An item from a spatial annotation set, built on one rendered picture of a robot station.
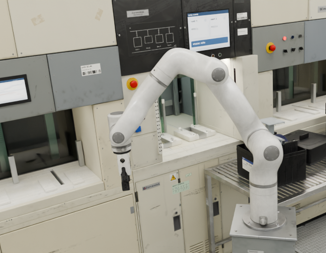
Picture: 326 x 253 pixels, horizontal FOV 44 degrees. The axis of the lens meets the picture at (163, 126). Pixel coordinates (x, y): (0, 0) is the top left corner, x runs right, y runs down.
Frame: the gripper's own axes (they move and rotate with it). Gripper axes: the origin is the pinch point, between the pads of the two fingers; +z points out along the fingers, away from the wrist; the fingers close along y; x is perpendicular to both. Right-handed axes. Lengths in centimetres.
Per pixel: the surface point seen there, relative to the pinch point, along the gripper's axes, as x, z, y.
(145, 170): -8, 16, 52
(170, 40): -29, -54, 62
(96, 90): 12, -34, 42
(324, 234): -135, 101, 97
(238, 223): -48, 25, -1
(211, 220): -46, 60, 64
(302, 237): -118, 101, 97
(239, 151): -62, 10, 51
